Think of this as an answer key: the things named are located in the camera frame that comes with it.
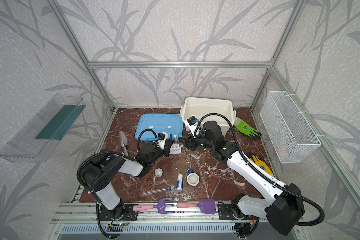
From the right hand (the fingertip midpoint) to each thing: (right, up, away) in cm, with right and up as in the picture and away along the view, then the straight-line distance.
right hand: (183, 130), depth 73 cm
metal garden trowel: (-41, -9, +26) cm, 50 cm away
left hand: (-6, -4, +15) cm, 16 cm away
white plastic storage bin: (+10, +15, +36) cm, 40 cm away
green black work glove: (+41, +1, +35) cm, 54 cm away
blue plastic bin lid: (-10, +3, +36) cm, 37 cm away
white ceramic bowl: (+5, -28, +10) cm, 30 cm away
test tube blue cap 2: (-8, -33, +8) cm, 35 cm away
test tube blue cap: (-5, -6, +13) cm, 16 cm away
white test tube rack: (-6, -13, +20) cm, 24 cm away
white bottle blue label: (-2, -29, +8) cm, 30 cm away
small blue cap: (+3, -24, +13) cm, 28 cm away
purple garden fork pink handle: (-11, -38, +1) cm, 40 cm away
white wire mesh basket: (+45, -1, -11) cm, 47 cm away
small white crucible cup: (-15, -25, +12) cm, 32 cm away
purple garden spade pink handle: (+12, -39, +2) cm, 41 cm away
